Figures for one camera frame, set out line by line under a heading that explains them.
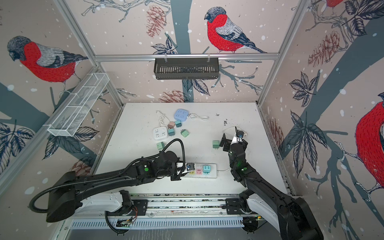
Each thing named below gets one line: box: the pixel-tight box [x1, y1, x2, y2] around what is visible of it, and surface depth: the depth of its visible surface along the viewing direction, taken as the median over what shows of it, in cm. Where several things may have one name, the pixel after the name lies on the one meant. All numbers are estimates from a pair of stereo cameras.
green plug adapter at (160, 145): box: [156, 141, 165, 151], surface depth 97 cm
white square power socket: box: [152, 126, 168, 140], surface depth 102 cm
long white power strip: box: [185, 162, 218, 179], surface depth 83 cm
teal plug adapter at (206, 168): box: [202, 164, 212, 174], surface depth 81 cm
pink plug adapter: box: [167, 121, 175, 129], surface depth 109 cm
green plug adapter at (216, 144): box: [212, 140, 220, 150], surface depth 100 cm
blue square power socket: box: [174, 109, 189, 122], surface depth 113 cm
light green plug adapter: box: [180, 129, 190, 138], surface depth 103 cm
